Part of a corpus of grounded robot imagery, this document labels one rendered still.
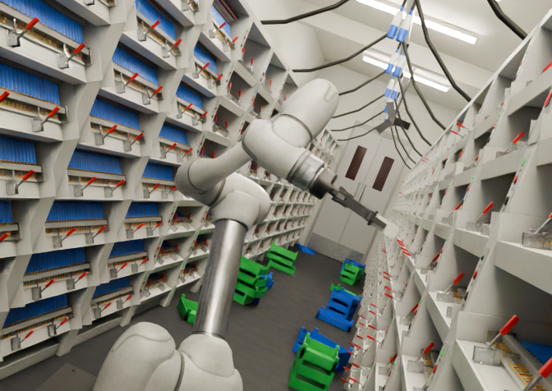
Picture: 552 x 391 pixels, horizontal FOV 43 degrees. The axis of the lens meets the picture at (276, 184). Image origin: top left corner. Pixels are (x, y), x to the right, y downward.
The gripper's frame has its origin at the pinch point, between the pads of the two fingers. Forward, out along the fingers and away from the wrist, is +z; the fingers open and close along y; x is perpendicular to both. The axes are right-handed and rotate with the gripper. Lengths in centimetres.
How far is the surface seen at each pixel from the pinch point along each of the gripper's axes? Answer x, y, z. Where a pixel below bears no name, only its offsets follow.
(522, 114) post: 46, -30, 14
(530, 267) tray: 8, 69, 18
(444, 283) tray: -4.3, -30.2, 22.9
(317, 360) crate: -82, -201, 15
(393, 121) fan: 93, -657, -47
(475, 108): 67, -170, 6
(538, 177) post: 23.6, 39.5, 16.0
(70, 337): -113, -103, -77
